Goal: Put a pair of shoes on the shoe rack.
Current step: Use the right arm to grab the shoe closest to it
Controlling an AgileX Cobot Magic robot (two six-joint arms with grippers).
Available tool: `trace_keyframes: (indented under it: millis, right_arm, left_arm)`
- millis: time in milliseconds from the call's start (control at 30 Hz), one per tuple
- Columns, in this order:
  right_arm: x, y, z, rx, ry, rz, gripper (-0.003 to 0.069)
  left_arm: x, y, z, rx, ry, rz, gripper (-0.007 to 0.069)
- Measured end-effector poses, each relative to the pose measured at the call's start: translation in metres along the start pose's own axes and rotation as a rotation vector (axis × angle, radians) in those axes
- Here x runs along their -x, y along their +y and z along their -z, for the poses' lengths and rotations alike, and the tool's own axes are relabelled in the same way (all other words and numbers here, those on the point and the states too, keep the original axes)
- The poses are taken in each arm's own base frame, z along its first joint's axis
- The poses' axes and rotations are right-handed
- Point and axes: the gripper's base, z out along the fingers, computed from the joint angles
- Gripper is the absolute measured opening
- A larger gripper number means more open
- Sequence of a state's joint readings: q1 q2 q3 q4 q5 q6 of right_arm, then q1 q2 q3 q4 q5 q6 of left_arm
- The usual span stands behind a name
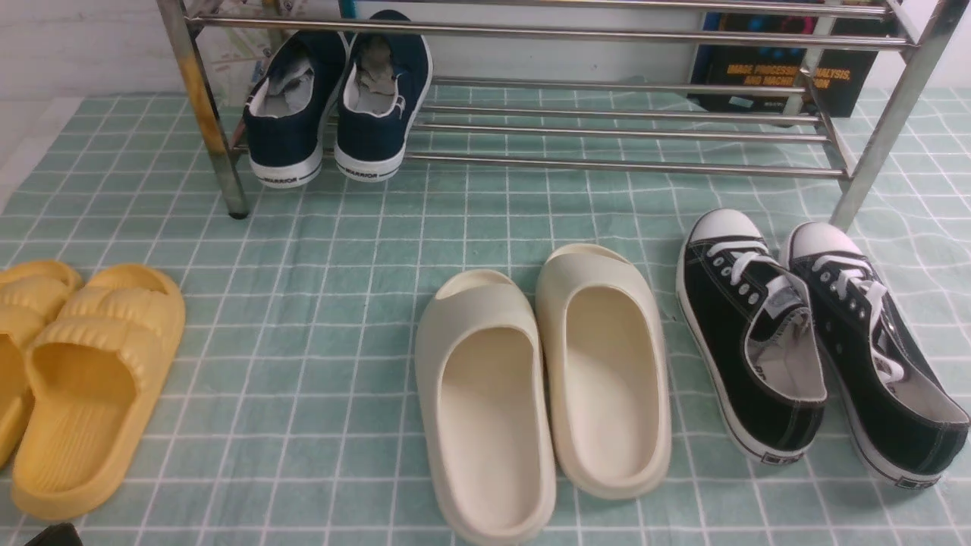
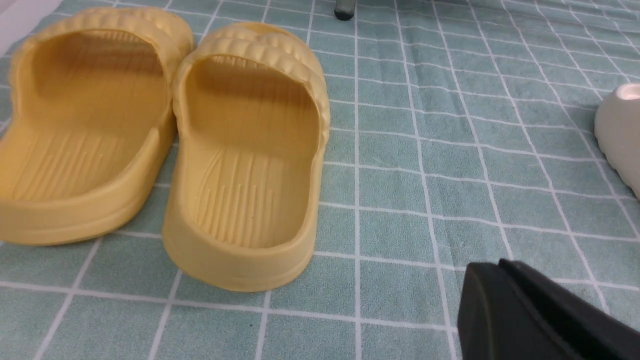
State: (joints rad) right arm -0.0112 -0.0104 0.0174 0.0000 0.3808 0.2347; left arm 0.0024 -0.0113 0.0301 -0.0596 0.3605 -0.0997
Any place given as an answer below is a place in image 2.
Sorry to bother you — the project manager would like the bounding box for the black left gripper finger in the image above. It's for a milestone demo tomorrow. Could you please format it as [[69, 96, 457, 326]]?
[[457, 259, 640, 360]]

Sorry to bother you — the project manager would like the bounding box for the metal shoe rack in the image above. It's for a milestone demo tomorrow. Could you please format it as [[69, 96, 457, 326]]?
[[334, 0, 357, 21]]

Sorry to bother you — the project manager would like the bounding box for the green checked floor cloth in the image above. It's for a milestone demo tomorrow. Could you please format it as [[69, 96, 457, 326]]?
[[1, 0, 640, 360]]

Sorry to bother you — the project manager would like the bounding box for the left cream foam slipper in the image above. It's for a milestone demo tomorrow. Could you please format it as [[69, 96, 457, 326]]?
[[594, 82, 640, 198]]

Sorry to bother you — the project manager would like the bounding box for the right yellow foam slipper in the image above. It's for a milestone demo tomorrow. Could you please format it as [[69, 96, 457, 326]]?
[[162, 22, 331, 293]]

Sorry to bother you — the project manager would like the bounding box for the yellow foam slipper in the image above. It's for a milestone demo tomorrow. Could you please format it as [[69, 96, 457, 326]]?
[[162, 22, 331, 293], [0, 6, 195, 246]]

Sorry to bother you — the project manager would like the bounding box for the left yellow foam slipper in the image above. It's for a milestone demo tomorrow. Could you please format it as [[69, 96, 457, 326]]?
[[0, 6, 195, 246]]

